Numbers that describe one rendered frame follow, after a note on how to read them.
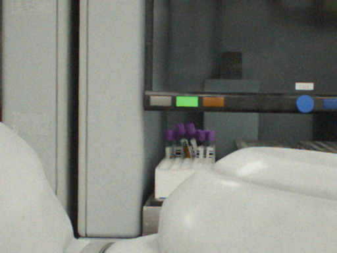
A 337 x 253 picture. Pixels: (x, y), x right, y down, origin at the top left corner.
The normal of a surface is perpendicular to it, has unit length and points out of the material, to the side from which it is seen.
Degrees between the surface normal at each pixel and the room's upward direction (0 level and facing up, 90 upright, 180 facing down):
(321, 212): 57
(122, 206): 90
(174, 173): 90
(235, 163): 36
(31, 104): 90
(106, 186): 90
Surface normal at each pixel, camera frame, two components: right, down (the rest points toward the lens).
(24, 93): -0.02, 0.07
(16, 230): 0.92, 0.04
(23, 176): 0.78, -0.55
